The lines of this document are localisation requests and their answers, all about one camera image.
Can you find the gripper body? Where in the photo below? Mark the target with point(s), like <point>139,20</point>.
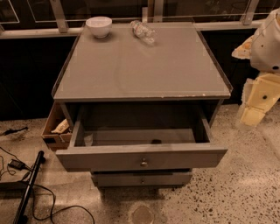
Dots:
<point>267,48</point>

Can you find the grey top drawer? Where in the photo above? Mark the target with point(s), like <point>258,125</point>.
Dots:
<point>141,137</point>

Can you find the grey drawer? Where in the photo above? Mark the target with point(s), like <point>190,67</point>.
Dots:
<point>150,178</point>
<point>141,137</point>

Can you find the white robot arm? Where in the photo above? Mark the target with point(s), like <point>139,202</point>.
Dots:
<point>263,51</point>

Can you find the grey drawer cabinet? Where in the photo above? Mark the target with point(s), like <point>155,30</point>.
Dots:
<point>178,69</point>

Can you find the grey lower drawer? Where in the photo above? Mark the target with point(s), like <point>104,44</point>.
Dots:
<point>150,178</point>

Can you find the white item in drawer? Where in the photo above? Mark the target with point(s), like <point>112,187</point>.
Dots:
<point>88,139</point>

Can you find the clear plastic water bottle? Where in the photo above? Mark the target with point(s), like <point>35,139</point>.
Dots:
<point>143,32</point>

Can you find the metal window railing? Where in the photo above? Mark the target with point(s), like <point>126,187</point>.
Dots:
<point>50,18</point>

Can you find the white ceramic bowl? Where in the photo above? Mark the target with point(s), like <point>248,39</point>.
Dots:
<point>99,26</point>

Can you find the white packet in box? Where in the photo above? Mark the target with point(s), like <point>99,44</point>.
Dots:
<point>62,127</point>

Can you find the brown cardboard box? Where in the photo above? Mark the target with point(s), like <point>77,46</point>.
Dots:
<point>54,140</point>

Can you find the black power adapter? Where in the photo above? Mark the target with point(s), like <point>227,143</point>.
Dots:
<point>18,165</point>

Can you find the black pole stand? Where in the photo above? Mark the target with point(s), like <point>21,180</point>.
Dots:
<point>20,217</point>

